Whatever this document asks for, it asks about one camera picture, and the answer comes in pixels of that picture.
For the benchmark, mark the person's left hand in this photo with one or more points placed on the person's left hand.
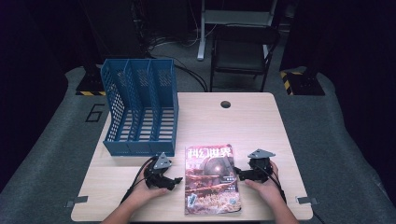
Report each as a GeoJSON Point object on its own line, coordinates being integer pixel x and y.
{"type": "Point", "coordinates": [143, 193]}

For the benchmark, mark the white metal desk frame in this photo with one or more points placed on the white metal desk frame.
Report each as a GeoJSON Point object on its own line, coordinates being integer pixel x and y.
{"type": "Point", "coordinates": [201, 37]}

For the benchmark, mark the black folding chair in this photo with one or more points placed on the black folding chair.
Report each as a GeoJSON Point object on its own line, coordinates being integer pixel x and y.
{"type": "Point", "coordinates": [243, 56]}

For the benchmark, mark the blue plastic file rack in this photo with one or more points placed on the blue plastic file rack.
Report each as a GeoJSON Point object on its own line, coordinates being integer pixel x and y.
{"type": "Point", "coordinates": [140, 93]}

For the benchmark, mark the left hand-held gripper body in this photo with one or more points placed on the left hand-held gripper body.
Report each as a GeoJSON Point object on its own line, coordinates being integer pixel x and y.
{"type": "Point", "coordinates": [157, 174]}

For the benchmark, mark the grey metal table bracket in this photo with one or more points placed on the grey metal table bracket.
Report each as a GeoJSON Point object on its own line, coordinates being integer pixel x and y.
{"type": "Point", "coordinates": [76, 201]}
{"type": "Point", "coordinates": [306, 200]}

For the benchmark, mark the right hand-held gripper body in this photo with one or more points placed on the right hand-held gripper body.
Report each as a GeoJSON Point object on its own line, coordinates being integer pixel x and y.
{"type": "Point", "coordinates": [260, 169]}

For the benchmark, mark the grey floor mat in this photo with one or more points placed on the grey floor mat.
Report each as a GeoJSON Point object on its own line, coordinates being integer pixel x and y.
{"type": "Point", "coordinates": [46, 155]}

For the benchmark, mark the red cover magazine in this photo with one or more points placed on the red cover magazine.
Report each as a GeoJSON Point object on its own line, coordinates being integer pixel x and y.
{"type": "Point", "coordinates": [211, 189]}

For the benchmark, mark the black striped stand base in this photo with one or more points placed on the black striped stand base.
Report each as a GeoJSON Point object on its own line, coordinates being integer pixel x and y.
{"type": "Point", "coordinates": [303, 84]}
{"type": "Point", "coordinates": [90, 85]}

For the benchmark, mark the person's right hand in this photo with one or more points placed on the person's right hand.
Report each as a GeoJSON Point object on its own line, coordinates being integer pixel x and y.
{"type": "Point", "coordinates": [269, 191]}

